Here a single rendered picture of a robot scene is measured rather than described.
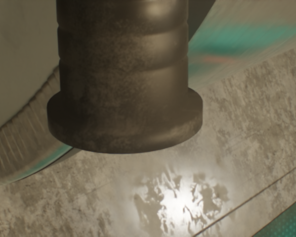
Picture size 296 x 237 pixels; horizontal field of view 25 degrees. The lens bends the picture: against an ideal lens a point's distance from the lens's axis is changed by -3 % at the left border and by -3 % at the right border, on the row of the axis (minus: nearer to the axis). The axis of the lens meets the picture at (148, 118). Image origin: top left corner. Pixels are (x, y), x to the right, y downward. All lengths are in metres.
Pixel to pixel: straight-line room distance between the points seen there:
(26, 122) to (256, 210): 1.58
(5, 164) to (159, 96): 0.42
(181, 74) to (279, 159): 2.00
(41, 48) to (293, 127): 1.81
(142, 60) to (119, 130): 0.02
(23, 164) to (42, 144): 0.04
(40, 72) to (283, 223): 1.72
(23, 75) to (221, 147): 1.49
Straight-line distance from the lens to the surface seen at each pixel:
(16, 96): 0.53
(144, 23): 0.16
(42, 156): 0.53
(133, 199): 1.73
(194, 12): 0.41
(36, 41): 0.49
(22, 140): 0.54
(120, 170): 1.71
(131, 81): 0.16
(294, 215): 2.20
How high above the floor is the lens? 1.35
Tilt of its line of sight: 49 degrees down
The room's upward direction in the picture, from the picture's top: 76 degrees clockwise
